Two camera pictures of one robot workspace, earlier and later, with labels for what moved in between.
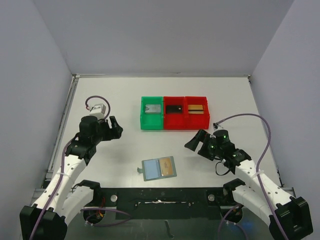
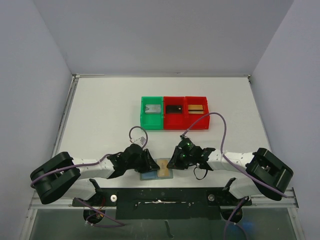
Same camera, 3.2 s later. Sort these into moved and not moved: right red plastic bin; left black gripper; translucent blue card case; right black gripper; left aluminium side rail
Moved: right black gripper; left black gripper
Not moved: left aluminium side rail; right red plastic bin; translucent blue card case
